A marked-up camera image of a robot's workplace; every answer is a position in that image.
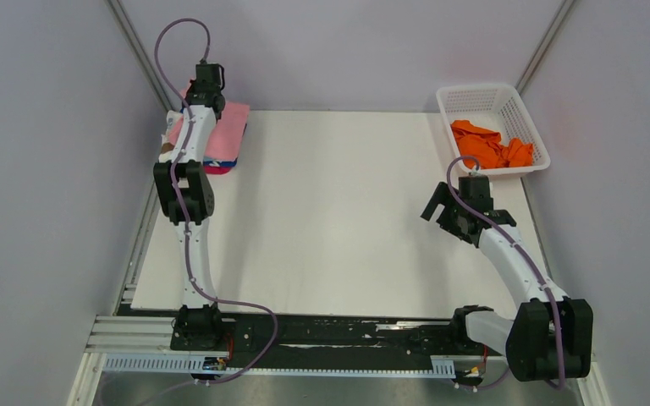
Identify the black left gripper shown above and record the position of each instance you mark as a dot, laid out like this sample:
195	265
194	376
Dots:
190	90

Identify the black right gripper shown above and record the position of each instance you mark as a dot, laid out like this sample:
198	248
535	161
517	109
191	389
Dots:
440	197

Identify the pink t-shirt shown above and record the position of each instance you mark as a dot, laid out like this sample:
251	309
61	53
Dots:
233	111

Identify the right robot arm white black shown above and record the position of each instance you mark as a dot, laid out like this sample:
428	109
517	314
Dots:
550	337

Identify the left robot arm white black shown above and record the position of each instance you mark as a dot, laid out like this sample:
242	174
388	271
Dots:
187	201

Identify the orange crumpled t-shirt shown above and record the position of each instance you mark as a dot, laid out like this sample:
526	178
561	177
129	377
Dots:
488	148

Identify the white blue beige folded shirt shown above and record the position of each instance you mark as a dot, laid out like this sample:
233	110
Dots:
170	137

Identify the white plastic basket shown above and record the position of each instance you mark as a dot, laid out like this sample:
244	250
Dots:
496	107

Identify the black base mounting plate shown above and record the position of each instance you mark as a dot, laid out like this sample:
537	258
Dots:
323	342

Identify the metal corner rail left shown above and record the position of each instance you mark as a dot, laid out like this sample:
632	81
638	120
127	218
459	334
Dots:
125	25

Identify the metal corner rail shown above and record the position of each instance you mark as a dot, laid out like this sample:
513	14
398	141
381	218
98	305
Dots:
553	30
125	25

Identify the metal corner rail right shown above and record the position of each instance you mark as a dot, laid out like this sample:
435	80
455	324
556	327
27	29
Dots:
553	30

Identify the aluminium frame rail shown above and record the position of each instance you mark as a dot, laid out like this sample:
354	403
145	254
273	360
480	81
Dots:
151	335

